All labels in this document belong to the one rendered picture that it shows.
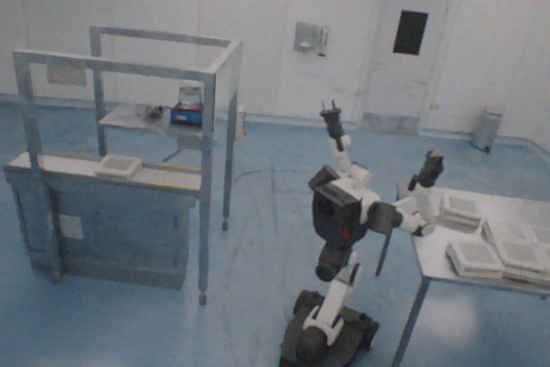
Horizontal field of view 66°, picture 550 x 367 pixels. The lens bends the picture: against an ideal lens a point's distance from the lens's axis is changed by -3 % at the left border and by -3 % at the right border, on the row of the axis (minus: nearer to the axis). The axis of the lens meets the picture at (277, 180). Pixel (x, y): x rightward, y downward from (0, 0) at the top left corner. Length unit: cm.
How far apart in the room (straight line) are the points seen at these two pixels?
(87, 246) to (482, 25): 587
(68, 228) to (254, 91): 392
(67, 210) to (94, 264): 47
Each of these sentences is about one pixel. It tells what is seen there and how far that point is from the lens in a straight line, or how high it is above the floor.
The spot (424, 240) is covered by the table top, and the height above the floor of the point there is 88.
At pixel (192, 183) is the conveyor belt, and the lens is 298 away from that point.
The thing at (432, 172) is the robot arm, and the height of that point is 152.
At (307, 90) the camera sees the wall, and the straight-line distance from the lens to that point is 660.
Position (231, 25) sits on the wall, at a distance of 636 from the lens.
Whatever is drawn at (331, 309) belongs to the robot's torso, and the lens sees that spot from 287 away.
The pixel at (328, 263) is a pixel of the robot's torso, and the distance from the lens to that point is 235.
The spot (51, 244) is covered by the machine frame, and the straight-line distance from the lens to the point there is 341.
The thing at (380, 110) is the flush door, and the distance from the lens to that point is 691.
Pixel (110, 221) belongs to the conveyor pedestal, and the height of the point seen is 55.
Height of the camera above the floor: 232
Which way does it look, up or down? 28 degrees down
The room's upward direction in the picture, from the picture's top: 7 degrees clockwise
